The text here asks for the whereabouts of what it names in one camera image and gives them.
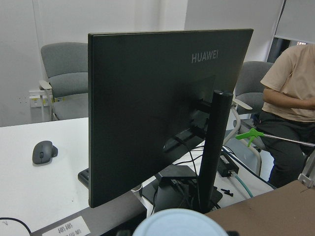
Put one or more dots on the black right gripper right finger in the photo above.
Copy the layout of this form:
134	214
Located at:
232	233

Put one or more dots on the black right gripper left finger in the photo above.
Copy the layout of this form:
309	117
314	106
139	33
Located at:
123	233

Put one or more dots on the light blue cup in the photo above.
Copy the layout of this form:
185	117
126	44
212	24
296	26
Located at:
179	222

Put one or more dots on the black keyboard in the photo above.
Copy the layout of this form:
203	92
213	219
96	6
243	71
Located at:
83	177

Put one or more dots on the black dock hub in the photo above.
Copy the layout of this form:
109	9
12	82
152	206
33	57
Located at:
175	172

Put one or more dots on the black computer mouse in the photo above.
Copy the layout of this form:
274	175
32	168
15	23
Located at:
43	152

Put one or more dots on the black Huawei monitor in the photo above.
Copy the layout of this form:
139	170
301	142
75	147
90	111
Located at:
153	97

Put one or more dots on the person in beige shirt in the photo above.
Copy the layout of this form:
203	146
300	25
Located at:
288	112

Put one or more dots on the grey office chair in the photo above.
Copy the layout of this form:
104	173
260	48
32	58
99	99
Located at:
66	87
248	97

